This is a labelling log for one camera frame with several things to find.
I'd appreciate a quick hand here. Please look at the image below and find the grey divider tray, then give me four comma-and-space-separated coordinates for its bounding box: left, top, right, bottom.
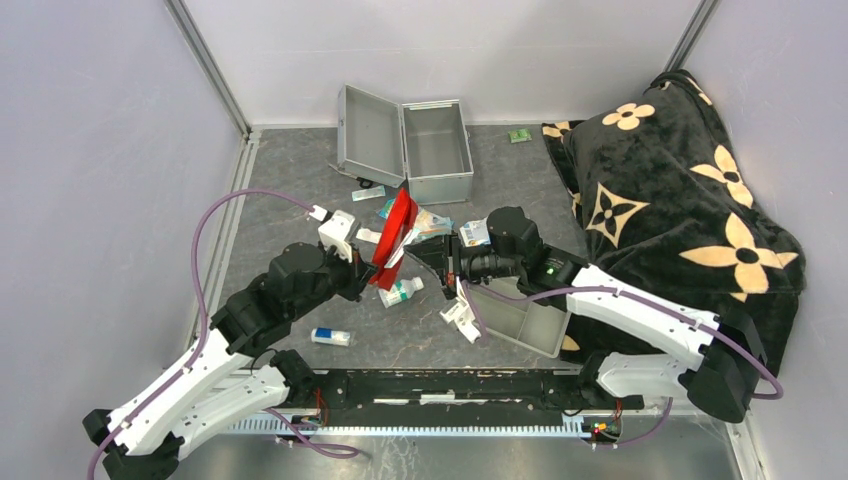
468, 277, 571, 358

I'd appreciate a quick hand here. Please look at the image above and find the white wrapped plaster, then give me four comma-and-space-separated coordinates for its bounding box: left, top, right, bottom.
356, 228, 382, 244

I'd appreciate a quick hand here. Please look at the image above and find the small green packet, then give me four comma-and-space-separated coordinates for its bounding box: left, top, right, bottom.
508, 128, 532, 144

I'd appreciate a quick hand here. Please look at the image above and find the white gauze packet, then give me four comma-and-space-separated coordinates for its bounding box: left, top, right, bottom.
459, 219, 491, 247

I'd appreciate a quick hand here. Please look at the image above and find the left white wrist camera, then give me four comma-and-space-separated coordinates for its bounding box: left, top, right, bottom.
310, 205, 361, 263

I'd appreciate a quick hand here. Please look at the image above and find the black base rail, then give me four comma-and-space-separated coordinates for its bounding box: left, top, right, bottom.
282, 368, 644, 427

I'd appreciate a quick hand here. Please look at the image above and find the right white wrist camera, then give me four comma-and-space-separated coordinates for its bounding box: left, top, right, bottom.
439, 284, 482, 344

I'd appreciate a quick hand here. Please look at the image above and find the blue cotton ball bag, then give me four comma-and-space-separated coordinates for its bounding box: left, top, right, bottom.
378, 198, 454, 240

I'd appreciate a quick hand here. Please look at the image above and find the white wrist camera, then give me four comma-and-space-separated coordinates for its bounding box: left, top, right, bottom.
439, 284, 482, 344
310, 205, 361, 263

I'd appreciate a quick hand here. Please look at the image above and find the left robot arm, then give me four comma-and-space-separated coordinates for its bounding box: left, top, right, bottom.
83, 243, 377, 479

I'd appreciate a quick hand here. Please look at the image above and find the red first aid pouch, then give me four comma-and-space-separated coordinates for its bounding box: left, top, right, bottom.
369, 188, 418, 291

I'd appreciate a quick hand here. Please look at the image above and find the white bandage strip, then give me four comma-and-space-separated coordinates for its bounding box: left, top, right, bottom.
385, 228, 420, 269

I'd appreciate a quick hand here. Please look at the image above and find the white green-label bottle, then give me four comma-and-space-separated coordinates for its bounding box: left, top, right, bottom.
378, 277, 424, 308

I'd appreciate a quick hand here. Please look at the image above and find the small teal strip packet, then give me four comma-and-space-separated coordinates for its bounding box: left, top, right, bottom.
351, 185, 386, 202

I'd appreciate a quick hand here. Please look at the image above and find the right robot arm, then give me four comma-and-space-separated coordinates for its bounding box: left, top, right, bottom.
404, 207, 784, 423

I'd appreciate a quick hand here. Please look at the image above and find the blue white small box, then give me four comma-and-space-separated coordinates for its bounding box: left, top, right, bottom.
310, 327, 352, 347

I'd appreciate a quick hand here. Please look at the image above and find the grey metal case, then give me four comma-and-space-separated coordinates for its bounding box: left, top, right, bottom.
330, 84, 475, 205

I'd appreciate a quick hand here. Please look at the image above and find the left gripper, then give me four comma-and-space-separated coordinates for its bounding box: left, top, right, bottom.
290, 239, 380, 320

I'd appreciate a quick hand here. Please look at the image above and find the black floral blanket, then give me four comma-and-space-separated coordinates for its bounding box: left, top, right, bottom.
541, 69, 806, 374

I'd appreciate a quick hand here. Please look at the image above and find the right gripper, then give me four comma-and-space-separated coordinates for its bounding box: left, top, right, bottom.
403, 230, 522, 301

